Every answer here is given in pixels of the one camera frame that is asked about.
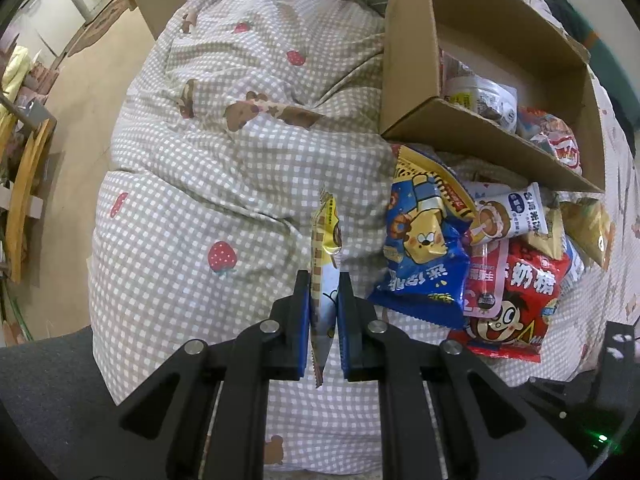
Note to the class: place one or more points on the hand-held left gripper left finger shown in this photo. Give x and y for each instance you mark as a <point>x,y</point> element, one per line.
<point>303,327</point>

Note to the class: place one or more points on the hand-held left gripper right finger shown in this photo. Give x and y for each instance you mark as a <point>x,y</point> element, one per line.
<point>345,330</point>

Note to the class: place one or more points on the yellow snack packet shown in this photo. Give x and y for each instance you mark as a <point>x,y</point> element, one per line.
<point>325,240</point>

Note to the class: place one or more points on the brown cardboard box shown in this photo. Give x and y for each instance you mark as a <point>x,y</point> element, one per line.
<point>410,60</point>

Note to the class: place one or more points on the blue cartoon snack bag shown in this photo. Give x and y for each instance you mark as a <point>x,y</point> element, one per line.
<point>420,265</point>

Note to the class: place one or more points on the red cartoon candy bag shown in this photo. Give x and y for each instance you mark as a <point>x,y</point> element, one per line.
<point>520,310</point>

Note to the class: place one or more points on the pink white snack packet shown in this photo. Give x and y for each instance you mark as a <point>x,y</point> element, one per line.
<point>482,280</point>

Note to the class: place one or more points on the checked strawberry print blanket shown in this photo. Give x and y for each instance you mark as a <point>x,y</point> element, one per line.
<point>225,170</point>

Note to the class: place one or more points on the small gold snack packet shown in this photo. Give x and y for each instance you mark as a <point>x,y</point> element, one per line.
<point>547,232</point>

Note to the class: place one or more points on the large gold snack packet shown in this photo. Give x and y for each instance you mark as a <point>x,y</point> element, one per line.
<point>590,230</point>

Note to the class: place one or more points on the orange striped snack packet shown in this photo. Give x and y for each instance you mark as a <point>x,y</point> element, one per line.
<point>415,162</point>

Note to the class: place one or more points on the white tube snack packet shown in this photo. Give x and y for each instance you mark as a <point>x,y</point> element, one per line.
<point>515,210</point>

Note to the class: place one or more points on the grey chair seat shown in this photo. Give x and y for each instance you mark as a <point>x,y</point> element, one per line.
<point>50,410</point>

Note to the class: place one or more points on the silver white packet in box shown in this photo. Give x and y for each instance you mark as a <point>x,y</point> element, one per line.
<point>480,100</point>

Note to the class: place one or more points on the red white snack packet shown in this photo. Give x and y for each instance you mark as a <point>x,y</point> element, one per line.
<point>555,140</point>

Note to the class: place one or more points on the wooden rack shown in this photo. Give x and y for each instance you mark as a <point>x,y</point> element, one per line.
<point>25,185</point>

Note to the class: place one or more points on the white cabinet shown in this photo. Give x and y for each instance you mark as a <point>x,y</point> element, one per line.
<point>50,20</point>

